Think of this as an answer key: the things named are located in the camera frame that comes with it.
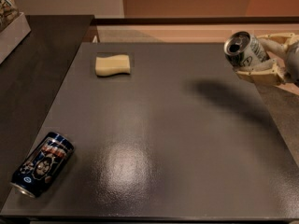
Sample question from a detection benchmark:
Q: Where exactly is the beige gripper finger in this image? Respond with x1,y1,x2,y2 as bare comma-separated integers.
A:
234,59,290,86
257,33,296,60

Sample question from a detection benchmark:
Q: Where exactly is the silver 7up soda can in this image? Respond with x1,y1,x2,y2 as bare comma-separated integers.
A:
223,31,269,68

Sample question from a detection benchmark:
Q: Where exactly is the blue Pepsi soda can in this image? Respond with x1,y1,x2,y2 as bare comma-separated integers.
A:
10,132,74,198

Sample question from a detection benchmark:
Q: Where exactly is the yellow sponge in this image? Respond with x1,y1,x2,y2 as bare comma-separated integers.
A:
95,54,131,77

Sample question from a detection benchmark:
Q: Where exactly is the dark side table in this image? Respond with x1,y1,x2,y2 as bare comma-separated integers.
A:
0,15,93,209

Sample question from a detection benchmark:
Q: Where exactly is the white box with snacks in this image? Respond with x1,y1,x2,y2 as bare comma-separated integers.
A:
0,0,31,63

